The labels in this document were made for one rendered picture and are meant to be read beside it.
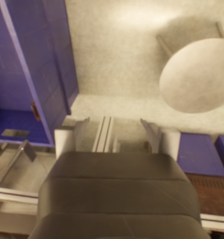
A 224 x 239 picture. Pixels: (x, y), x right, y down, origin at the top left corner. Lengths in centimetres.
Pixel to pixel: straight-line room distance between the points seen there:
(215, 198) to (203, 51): 65
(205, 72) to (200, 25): 27
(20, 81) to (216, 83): 82
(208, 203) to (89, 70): 87
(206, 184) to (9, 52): 107
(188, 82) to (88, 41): 51
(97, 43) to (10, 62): 40
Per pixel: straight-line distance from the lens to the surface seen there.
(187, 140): 116
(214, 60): 69
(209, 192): 97
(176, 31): 89
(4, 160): 149
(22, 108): 97
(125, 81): 95
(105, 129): 100
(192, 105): 76
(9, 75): 89
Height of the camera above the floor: 85
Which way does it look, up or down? 50 degrees down
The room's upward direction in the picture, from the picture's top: 169 degrees counter-clockwise
